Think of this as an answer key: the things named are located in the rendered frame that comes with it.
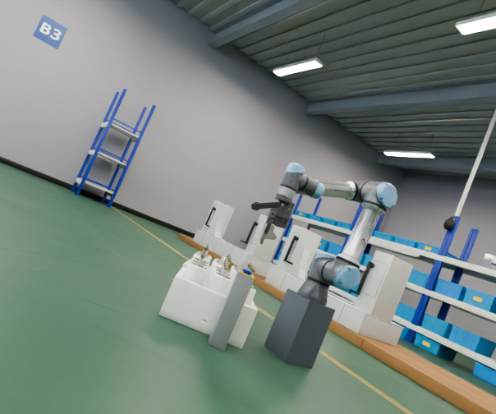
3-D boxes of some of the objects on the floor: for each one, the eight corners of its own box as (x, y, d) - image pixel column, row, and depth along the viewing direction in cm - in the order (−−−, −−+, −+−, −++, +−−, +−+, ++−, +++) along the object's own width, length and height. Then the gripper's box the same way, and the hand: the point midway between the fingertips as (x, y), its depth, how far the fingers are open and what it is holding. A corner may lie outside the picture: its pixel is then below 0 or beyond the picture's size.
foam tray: (237, 326, 215) (250, 295, 216) (241, 349, 176) (258, 310, 177) (168, 298, 212) (182, 266, 214) (158, 315, 174) (175, 275, 175)
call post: (224, 346, 169) (253, 277, 171) (224, 351, 162) (254, 278, 164) (208, 339, 169) (237, 270, 171) (208, 344, 162) (238, 272, 164)
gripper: (296, 203, 166) (277, 250, 165) (292, 204, 175) (273, 250, 174) (277, 194, 166) (257, 242, 164) (274, 195, 175) (254, 241, 173)
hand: (260, 241), depth 169 cm, fingers closed
